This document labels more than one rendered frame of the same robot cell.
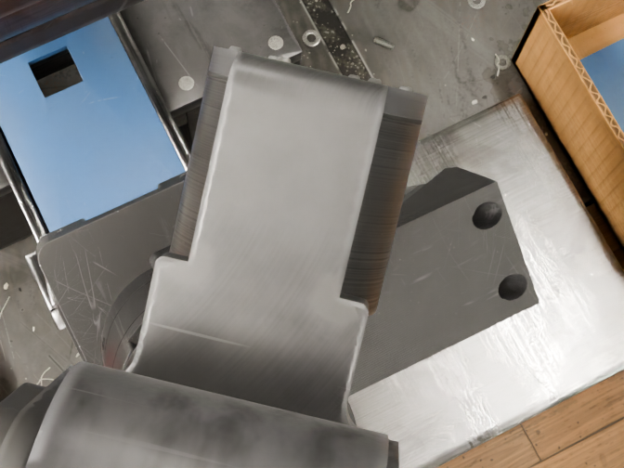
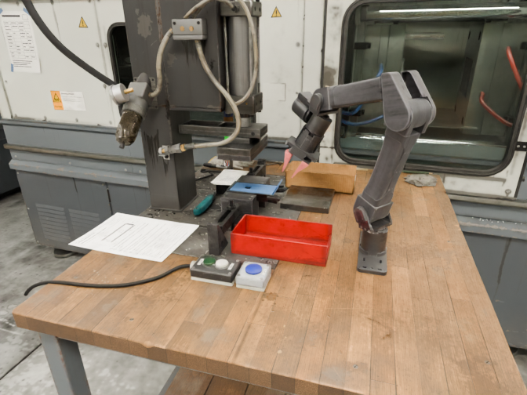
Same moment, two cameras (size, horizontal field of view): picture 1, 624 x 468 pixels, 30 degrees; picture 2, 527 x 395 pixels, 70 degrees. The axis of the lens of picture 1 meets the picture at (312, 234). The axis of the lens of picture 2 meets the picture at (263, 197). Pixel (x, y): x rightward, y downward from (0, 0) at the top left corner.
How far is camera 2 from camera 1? 1.04 m
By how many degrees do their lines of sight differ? 55
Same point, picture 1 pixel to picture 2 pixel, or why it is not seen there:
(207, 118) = (297, 103)
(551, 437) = (336, 202)
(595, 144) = (305, 179)
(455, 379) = (320, 199)
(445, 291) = not seen: hidden behind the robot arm
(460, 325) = not seen: hidden behind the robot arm
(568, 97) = (297, 177)
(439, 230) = not seen: hidden behind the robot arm
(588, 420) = (336, 200)
